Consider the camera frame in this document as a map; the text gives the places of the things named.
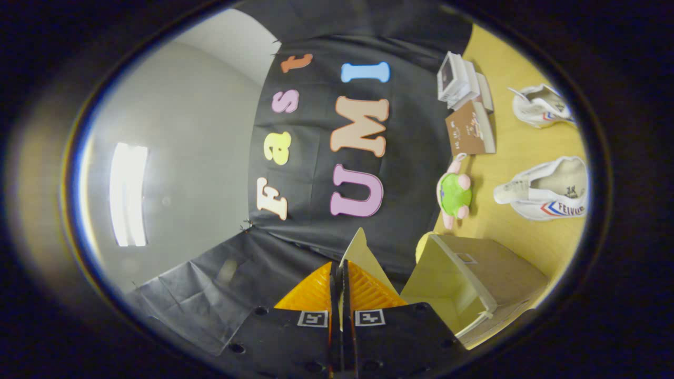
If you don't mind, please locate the black backdrop cloth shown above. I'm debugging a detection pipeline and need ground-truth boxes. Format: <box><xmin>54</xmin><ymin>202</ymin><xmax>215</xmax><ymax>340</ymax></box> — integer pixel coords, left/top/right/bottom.
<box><xmin>124</xmin><ymin>0</ymin><xmax>474</xmax><ymax>356</ymax></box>

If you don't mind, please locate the brown cover book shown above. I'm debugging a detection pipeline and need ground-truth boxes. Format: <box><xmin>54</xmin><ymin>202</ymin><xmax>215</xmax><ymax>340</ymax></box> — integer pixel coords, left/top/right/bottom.
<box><xmin>445</xmin><ymin>101</ymin><xmax>497</xmax><ymax>156</ymax></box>

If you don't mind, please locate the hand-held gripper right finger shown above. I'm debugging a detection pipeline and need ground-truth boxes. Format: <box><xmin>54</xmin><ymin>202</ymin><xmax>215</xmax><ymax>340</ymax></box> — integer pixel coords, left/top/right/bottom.
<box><xmin>341</xmin><ymin>260</ymin><xmax>468</xmax><ymax>379</ymax></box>

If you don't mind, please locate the yellow plush toy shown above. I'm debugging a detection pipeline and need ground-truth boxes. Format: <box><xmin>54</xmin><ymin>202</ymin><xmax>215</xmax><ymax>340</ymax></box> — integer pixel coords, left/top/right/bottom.
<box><xmin>415</xmin><ymin>232</ymin><xmax>438</xmax><ymax>264</ymax></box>

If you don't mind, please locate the green and pink plush toy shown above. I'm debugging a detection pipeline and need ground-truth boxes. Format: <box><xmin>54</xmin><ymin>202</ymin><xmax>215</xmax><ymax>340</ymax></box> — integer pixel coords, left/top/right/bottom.
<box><xmin>436</xmin><ymin>153</ymin><xmax>473</xmax><ymax>231</ymax></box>

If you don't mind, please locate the white canvas shoe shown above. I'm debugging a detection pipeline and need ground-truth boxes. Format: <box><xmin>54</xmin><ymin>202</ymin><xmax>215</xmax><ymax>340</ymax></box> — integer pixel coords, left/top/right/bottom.
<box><xmin>493</xmin><ymin>155</ymin><xmax>589</xmax><ymax>222</ymax></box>
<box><xmin>508</xmin><ymin>84</ymin><xmax>578</xmax><ymax>129</ymax></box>

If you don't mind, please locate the thick white book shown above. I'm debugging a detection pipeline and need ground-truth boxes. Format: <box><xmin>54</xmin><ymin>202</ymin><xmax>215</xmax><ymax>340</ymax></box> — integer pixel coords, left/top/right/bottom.
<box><xmin>448</xmin><ymin>59</ymin><xmax>481</xmax><ymax>110</ymax></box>

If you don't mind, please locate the cardboard storage box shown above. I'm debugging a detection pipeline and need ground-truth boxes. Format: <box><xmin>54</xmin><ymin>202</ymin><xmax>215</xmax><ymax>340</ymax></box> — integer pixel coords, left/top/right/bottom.
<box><xmin>340</xmin><ymin>227</ymin><xmax>549</xmax><ymax>351</ymax></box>

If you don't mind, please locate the ceiling light panel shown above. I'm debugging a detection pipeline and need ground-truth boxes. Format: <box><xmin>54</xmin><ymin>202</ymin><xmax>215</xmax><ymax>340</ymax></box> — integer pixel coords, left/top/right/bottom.
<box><xmin>110</xmin><ymin>142</ymin><xmax>149</xmax><ymax>247</ymax></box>

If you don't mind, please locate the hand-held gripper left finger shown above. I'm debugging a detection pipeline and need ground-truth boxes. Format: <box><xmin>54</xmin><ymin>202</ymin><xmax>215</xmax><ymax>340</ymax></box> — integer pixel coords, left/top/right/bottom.
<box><xmin>211</xmin><ymin>262</ymin><xmax>341</xmax><ymax>379</ymax></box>

